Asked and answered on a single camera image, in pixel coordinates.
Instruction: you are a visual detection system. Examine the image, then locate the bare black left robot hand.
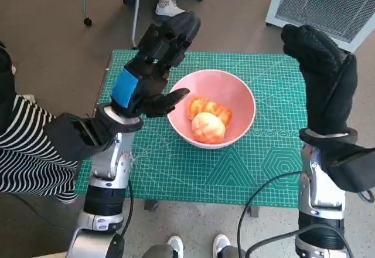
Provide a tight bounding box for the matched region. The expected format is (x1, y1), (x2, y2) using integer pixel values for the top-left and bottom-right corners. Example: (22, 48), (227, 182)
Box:
(110, 11), (202, 118)

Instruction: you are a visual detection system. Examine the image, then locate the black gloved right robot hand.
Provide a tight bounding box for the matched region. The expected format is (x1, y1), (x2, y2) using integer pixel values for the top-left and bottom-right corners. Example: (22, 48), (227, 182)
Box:
(280, 23), (359, 137)

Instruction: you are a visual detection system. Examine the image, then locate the glazed twisted toy bread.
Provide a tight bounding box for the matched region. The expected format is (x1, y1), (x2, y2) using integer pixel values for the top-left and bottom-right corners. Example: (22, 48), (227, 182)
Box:
(187, 97), (233, 130)

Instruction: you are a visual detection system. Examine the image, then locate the round toy bread bun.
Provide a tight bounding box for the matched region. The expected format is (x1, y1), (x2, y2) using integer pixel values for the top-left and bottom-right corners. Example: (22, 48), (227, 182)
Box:
(191, 111), (227, 144)

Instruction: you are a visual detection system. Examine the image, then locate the pink bowl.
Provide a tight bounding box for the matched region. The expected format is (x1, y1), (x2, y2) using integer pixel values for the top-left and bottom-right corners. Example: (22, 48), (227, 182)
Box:
(166, 69), (257, 150)

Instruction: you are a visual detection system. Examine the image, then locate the grey wheeled chair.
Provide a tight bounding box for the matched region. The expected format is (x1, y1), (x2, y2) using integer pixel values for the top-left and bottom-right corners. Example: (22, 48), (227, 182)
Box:
(82, 0), (143, 49)

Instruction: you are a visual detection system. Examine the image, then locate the white vented cabinet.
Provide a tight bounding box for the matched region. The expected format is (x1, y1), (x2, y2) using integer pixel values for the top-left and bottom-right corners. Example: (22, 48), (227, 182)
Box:
(265, 0), (375, 53)

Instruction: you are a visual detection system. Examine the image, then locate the green cutting mat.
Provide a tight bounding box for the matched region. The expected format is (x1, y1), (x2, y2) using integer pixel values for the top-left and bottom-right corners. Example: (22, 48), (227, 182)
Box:
(74, 49), (307, 209)

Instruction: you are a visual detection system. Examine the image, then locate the white sneaker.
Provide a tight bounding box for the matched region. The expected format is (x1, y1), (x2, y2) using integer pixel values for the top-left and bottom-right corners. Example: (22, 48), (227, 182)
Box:
(166, 235), (185, 258)
(212, 233), (231, 254)

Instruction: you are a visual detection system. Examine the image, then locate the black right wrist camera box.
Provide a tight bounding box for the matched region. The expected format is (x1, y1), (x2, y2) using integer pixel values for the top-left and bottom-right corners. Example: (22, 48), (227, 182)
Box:
(322, 145), (375, 193)

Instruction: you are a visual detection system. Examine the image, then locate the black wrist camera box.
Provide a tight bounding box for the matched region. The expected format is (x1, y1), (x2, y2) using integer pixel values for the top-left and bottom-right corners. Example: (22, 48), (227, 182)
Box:
(43, 113), (117, 162)
(322, 145), (375, 193)

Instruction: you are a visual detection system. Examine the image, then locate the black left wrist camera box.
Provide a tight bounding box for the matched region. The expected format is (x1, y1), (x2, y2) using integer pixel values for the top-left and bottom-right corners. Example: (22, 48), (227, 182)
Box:
(43, 113), (117, 162)

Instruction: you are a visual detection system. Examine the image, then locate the black cable loop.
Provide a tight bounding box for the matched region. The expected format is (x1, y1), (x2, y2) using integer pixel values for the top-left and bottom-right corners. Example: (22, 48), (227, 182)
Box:
(359, 189), (375, 203)

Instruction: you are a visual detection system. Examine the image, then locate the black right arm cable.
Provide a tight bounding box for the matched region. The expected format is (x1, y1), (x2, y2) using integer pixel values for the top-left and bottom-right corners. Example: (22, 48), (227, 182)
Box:
(236, 171), (302, 258)

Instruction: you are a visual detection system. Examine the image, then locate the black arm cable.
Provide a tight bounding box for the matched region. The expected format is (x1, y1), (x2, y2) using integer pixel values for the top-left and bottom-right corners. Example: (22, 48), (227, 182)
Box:
(112, 178), (135, 258)
(236, 171), (302, 258)

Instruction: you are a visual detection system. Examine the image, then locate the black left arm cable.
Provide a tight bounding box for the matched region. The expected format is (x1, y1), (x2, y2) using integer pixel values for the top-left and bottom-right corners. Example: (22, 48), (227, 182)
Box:
(112, 178), (135, 258)

